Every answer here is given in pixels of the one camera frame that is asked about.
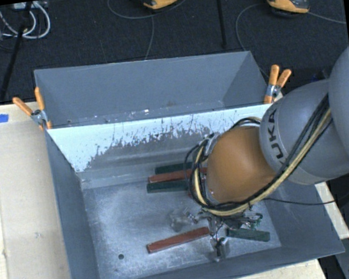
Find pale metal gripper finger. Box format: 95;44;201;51
208;234;233;263
168;206;202;234

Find red-brown flat block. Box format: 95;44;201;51
147;167;209;185
144;225;213;255

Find pale wood flat board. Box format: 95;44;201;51
0;115;73;279

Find grey metal bin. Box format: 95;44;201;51
33;30;349;279

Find dark green flat block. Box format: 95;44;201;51
225;222;272;248
145;177;191;196
153;161;196;176

